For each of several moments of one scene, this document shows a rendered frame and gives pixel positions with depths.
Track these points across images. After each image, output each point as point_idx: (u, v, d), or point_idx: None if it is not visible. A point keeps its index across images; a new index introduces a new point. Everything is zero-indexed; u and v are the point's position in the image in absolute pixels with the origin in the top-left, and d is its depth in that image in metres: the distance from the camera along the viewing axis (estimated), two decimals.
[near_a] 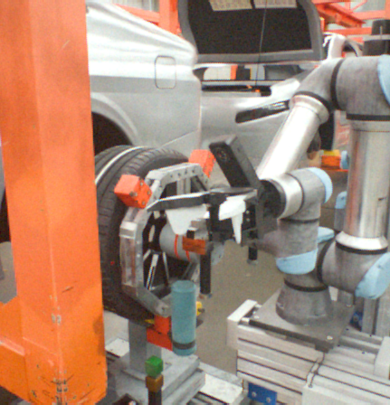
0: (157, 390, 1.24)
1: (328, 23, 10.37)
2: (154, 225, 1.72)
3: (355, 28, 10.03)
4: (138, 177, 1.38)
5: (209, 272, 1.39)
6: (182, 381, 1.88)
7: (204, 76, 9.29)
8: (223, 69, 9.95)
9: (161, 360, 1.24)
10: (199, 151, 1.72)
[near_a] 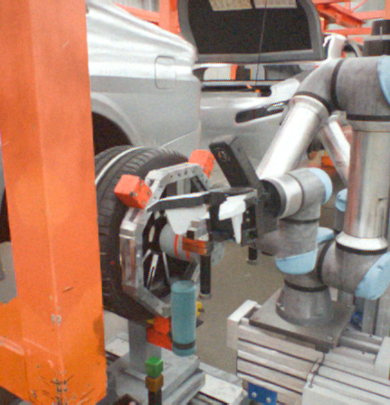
0: (157, 390, 1.24)
1: (328, 23, 10.37)
2: (154, 225, 1.72)
3: (355, 28, 10.03)
4: (138, 177, 1.38)
5: (209, 272, 1.39)
6: (182, 381, 1.88)
7: (204, 76, 9.29)
8: (223, 69, 9.95)
9: (161, 360, 1.24)
10: (199, 151, 1.72)
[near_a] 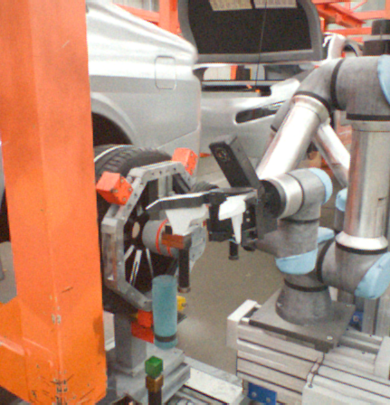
0: (157, 390, 1.24)
1: (328, 23, 10.37)
2: (137, 221, 1.77)
3: (355, 28, 10.03)
4: (118, 174, 1.43)
5: (187, 267, 1.43)
6: (166, 373, 1.93)
7: (204, 76, 9.29)
8: (223, 69, 9.95)
9: (161, 360, 1.24)
10: (182, 149, 1.77)
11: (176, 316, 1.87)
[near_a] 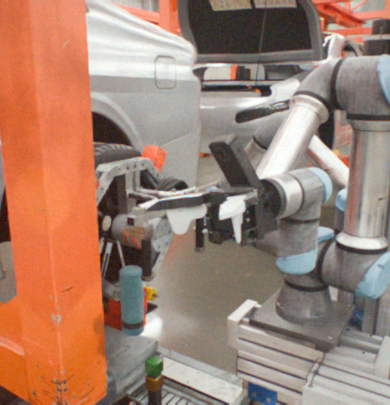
0: (157, 390, 1.24)
1: (328, 23, 10.37)
2: (109, 215, 1.85)
3: (355, 28, 10.03)
4: None
5: (148, 257, 1.51)
6: (138, 362, 2.01)
7: (204, 76, 9.29)
8: (223, 69, 9.95)
9: (161, 360, 1.24)
10: (151, 146, 1.85)
11: (147, 306, 1.96)
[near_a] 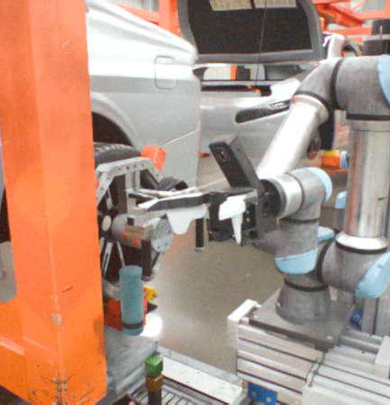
0: (157, 390, 1.24)
1: (328, 23, 10.37)
2: (109, 215, 1.85)
3: (355, 28, 10.03)
4: None
5: (148, 257, 1.51)
6: (138, 362, 2.01)
7: (204, 76, 9.29)
8: (223, 69, 9.95)
9: (161, 359, 1.24)
10: (151, 146, 1.85)
11: (147, 306, 1.96)
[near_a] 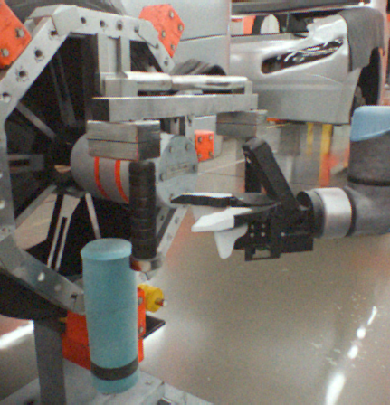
0: None
1: None
2: (70, 143, 0.93)
3: None
4: None
5: (149, 207, 0.59)
6: None
7: None
8: None
9: None
10: (154, 6, 0.93)
11: (147, 324, 1.03)
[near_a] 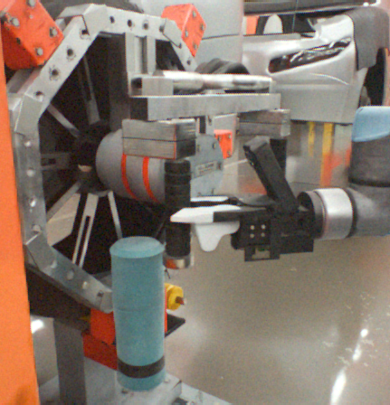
0: None
1: None
2: (92, 142, 0.93)
3: None
4: None
5: (185, 205, 0.59)
6: None
7: None
8: None
9: None
10: (175, 6, 0.93)
11: (166, 322, 1.04)
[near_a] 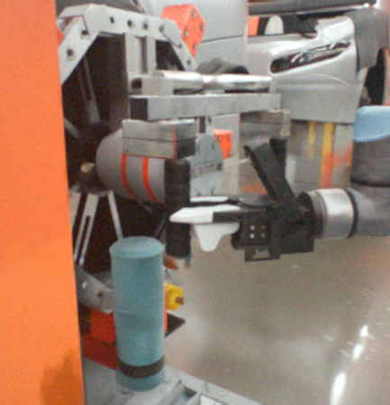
0: None
1: None
2: (92, 142, 0.93)
3: None
4: None
5: (185, 205, 0.59)
6: None
7: None
8: None
9: None
10: (175, 6, 0.93)
11: (166, 322, 1.04)
